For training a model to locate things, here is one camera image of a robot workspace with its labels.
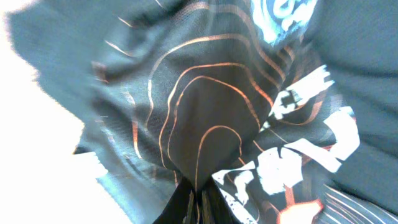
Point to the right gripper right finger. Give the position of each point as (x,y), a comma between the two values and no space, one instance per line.
(213,206)

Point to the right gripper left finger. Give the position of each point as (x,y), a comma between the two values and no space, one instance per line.
(181,207)

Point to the black orange-patterned cycling jersey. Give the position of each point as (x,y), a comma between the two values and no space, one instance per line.
(289,106)

